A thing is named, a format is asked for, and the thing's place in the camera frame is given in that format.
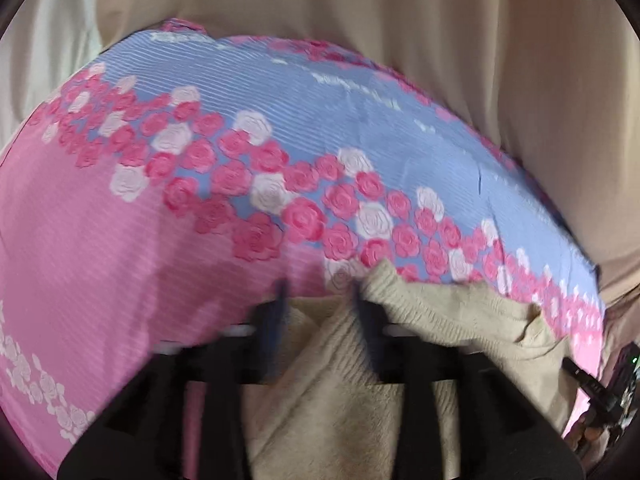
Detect cream knit sweater black hearts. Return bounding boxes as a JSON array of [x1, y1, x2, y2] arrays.
[[244, 261, 577, 479]]

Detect white satin curtain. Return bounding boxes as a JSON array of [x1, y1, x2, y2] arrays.
[[1, 0, 102, 145]]

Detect pink blue floral bedsheet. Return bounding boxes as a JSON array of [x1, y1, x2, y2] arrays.
[[1, 22, 603, 479]]

